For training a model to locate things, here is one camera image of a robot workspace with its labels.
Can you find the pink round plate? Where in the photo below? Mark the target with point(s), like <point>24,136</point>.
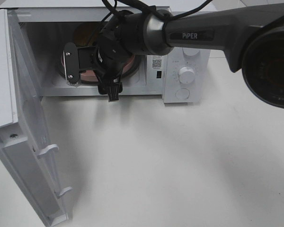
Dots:
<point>87,74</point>

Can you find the white microwave door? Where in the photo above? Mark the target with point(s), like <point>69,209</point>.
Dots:
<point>25,147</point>

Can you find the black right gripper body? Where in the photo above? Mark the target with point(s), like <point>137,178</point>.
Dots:
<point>110,60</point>

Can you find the white timer knob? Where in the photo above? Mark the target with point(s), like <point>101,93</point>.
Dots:
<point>186,75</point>

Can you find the white microwave oven body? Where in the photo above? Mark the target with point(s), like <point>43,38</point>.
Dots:
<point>49,24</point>

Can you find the white round door button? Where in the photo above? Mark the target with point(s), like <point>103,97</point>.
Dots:
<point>182,94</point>

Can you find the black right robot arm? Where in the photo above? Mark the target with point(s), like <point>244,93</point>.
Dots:
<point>252,39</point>

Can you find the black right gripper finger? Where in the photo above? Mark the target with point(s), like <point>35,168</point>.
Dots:
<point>113,91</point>
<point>102,89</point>

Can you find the white warning label sticker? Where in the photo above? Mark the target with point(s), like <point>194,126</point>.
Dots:
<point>156,62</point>

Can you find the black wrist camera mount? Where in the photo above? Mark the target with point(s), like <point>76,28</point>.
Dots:
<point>78,65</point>

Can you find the burger with lettuce and tomato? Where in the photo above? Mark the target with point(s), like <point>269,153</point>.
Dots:
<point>86,33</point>

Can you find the white upper power knob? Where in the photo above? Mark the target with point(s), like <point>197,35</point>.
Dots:
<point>190,52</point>

